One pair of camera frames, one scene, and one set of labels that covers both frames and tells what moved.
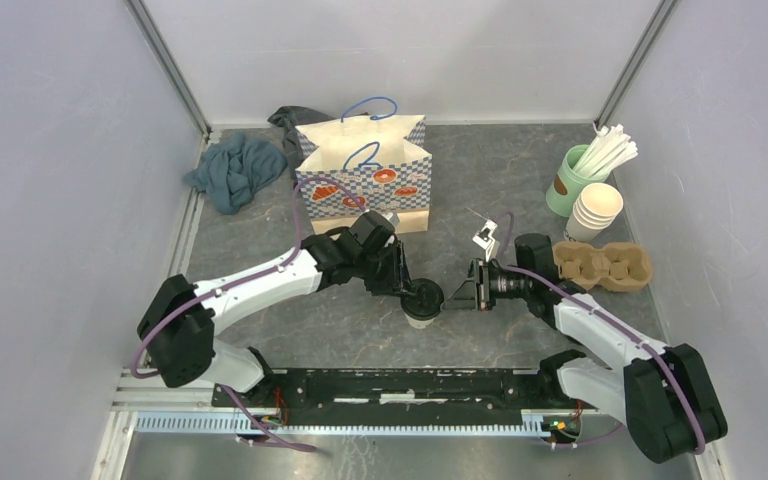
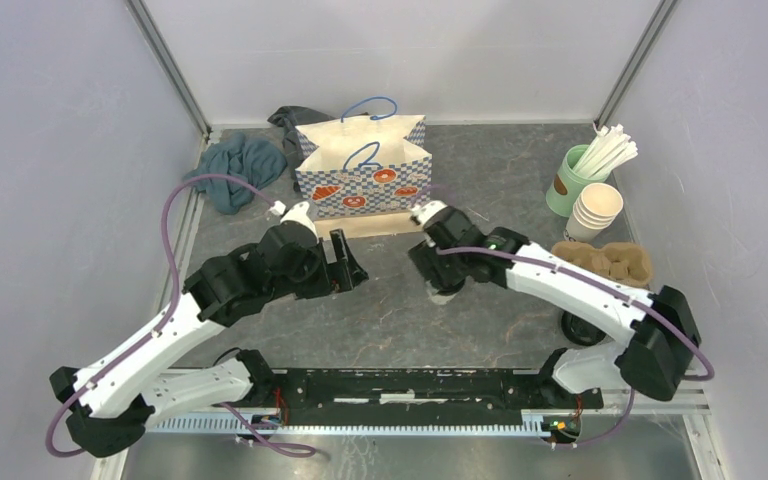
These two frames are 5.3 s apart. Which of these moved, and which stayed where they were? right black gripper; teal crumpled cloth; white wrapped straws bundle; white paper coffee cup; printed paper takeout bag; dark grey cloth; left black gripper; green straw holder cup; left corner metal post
Moved: white paper coffee cup; left black gripper; right black gripper
Stayed: printed paper takeout bag; teal crumpled cloth; dark grey cloth; white wrapped straws bundle; green straw holder cup; left corner metal post
